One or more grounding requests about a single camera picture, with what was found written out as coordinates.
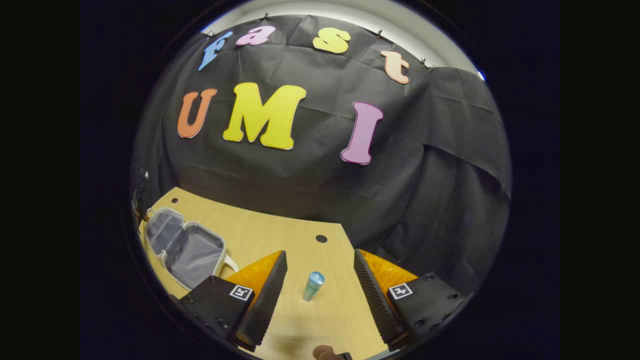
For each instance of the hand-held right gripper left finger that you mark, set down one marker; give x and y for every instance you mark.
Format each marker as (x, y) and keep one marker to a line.
(267, 300)

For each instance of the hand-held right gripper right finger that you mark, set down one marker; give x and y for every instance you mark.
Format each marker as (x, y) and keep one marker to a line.
(377, 300)

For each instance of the blue skin care bottle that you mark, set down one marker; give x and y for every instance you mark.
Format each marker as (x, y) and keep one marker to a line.
(312, 287)

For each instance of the white suitcase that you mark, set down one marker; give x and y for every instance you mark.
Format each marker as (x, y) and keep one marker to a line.
(195, 250)

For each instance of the black backdrop cloth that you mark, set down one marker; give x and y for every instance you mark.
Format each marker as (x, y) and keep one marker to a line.
(320, 175)

